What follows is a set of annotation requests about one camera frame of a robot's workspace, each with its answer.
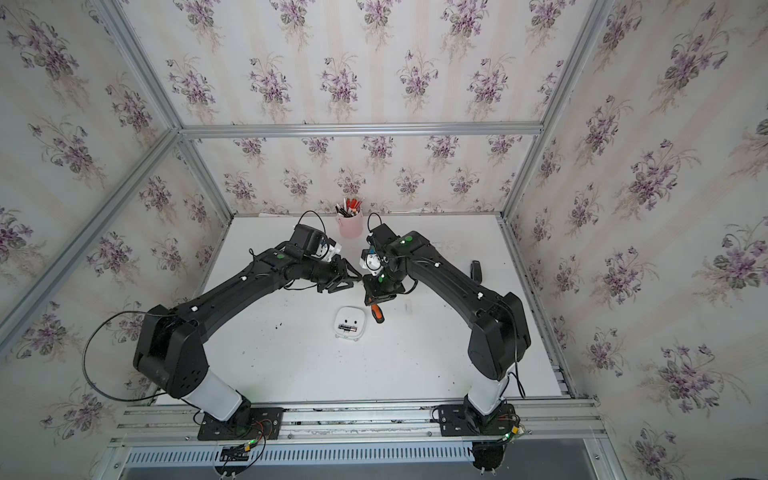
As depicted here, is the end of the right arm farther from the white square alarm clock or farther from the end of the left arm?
the white square alarm clock

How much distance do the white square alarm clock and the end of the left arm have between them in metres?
0.15

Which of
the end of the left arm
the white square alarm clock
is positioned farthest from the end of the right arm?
the white square alarm clock

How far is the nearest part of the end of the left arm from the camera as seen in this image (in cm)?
73

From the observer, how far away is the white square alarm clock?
88cm
